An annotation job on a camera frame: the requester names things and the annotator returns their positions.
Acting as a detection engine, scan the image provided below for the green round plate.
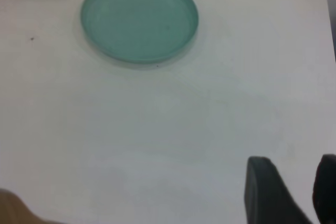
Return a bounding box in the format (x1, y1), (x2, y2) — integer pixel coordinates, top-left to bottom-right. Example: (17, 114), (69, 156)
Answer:
(80, 0), (200, 65)

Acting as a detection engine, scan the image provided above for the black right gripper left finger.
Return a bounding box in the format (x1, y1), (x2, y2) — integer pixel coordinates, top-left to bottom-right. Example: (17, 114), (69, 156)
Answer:
(244, 156), (313, 224)

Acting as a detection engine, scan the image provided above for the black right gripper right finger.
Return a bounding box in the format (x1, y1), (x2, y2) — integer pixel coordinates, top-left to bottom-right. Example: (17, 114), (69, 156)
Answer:
(312, 154), (336, 224)

